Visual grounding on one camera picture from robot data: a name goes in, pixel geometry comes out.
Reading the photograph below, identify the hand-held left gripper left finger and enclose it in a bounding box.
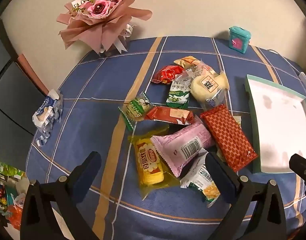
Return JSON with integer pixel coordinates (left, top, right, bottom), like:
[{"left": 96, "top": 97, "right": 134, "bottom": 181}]
[{"left": 20, "top": 151, "right": 102, "bottom": 240}]

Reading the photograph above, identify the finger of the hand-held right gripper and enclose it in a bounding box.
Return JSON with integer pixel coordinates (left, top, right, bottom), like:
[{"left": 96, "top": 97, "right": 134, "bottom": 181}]
[{"left": 289, "top": 154, "right": 306, "bottom": 198}]

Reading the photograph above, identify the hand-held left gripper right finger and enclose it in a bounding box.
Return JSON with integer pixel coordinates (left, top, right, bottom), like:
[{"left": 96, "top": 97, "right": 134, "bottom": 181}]
[{"left": 204, "top": 152, "right": 286, "bottom": 240}]

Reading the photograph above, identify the white green cracker packet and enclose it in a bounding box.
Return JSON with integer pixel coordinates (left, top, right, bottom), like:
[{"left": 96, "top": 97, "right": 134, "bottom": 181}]
[{"left": 180, "top": 152, "right": 221, "bottom": 207}]

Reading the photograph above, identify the red lattice-pattern long packet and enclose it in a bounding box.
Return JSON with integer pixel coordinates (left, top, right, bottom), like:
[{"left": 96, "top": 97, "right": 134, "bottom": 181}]
[{"left": 200, "top": 104, "right": 259, "bottom": 172}]

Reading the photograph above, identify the pink snack packet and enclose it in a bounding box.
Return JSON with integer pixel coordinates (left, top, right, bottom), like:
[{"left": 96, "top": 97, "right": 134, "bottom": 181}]
[{"left": 150, "top": 116, "right": 216, "bottom": 178}]

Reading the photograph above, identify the green-rimmed white tray box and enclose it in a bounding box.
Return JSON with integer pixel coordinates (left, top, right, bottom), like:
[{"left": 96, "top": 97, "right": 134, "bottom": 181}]
[{"left": 244, "top": 74, "right": 306, "bottom": 175}]

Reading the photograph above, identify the yellow bread packet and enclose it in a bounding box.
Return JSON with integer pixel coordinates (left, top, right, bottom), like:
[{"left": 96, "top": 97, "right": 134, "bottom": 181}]
[{"left": 128, "top": 125, "right": 181, "bottom": 201}]

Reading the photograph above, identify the red-brown snack packet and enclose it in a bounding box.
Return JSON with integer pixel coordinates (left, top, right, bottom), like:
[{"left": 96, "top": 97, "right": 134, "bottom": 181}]
[{"left": 144, "top": 106, "right": 195, "bottom": 126}]

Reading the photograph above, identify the green cow-print cake packet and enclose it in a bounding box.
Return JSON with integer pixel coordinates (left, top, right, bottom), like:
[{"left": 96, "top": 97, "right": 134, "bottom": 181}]
[{"left": 118, "top": 92, "right": 155, "bottom": 132}]

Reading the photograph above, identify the green white biscuit packet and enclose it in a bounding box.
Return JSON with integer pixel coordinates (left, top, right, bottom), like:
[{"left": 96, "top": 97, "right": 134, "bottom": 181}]
[{"left": 165, "top": 74, "right": 193, "bottom": 110}]

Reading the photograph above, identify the clear-wrapped white bun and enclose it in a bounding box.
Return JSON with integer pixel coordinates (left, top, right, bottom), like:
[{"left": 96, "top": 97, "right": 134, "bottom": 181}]
[{"left": 187, "top": 60, "right": 230, "bottom": 109}]

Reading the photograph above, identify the red flower-print snack packet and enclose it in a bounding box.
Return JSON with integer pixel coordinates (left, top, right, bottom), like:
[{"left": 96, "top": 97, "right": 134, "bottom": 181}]
[{"left": 151, "top": 64, "right": 186, "bottom": 85}]

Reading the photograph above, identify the beige orange snack packet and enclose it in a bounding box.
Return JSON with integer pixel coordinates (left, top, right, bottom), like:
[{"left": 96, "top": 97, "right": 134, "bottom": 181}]
[{"left": 173, "top": 56, "right": 202, "bottom": 70}]

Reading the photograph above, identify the white blue crumpled packet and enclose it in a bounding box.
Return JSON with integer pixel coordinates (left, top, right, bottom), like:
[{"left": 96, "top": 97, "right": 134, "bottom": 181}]
[{"left": 32, "top": 89, "right": 63, "bottom": 146}]

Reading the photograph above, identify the green printed bag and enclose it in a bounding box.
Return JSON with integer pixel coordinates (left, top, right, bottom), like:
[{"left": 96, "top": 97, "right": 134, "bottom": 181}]
[{"left": 0, "top": 156, "right": 28, "bottom": 188}]

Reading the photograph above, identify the blue plaid tablecloth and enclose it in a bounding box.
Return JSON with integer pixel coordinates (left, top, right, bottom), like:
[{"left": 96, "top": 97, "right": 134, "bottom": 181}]
[{"left": 25, "top": 36, "right": 306, "bottom": 240}]

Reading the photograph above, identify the dark cabinet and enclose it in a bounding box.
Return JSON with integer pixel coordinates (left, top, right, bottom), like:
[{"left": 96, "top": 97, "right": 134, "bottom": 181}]
[{"left": 0, "top": 17, "right": 51, "bottom": 155}]

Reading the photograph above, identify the pink board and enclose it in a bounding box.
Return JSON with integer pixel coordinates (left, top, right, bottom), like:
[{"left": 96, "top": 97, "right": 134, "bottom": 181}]
[{"left": 17, "top": 53, "right": 50, "bottom": 95}]

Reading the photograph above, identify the small teal box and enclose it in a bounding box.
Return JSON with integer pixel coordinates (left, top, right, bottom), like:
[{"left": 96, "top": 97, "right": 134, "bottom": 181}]
[{"left": 228, "top": 26, "right": 251, "bottom": 50}]

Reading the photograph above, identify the pink flower bouquet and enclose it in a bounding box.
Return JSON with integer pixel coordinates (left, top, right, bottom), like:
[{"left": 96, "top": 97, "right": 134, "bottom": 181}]
[{"left": 56, "top": 0, "right": 153, "bottom": 55}]

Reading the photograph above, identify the white cable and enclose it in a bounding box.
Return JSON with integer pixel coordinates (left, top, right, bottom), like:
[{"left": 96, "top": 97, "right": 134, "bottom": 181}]
[{"left": 268, "top": 49, "right": 306, "bottom": 80}]

